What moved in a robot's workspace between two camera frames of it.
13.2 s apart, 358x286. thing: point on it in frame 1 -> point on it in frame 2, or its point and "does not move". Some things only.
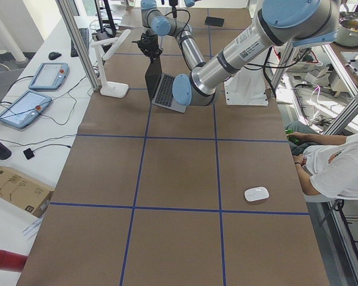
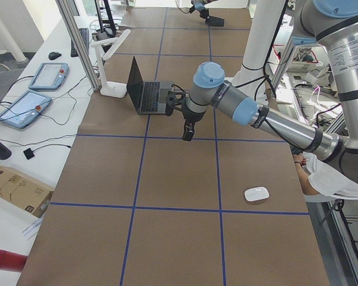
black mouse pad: [210, 21] does not move
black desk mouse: [53, 55] does not move
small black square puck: [28, 154] does not move
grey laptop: [160, 87] -> [149, 97]
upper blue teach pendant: [49, 76] does not move
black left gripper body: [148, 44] -> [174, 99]
